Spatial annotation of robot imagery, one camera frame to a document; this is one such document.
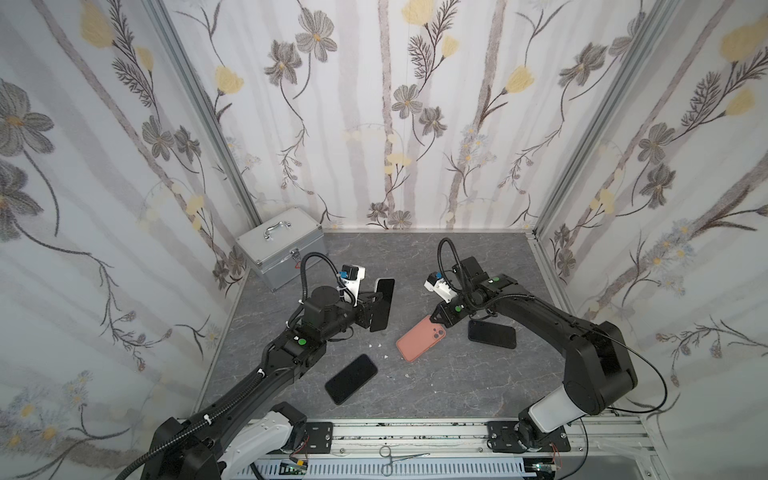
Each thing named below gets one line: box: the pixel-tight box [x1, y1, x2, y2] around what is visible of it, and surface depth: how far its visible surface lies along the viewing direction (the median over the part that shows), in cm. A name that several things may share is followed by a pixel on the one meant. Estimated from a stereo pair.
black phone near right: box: [468, 320, 517, 349], surface depth 94 cm
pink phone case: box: [396, 315, 446, 363], surface depth 87 cm
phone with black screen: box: [370, 278, 395, 332], surface depth 80 cm
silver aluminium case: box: [236, 207, 328, 292], surface depth 101 cm
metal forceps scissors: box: [379, 445, 431, 477], surface depth 73 cm
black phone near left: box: [325, 354, 378, 405], surface depth 86 cm
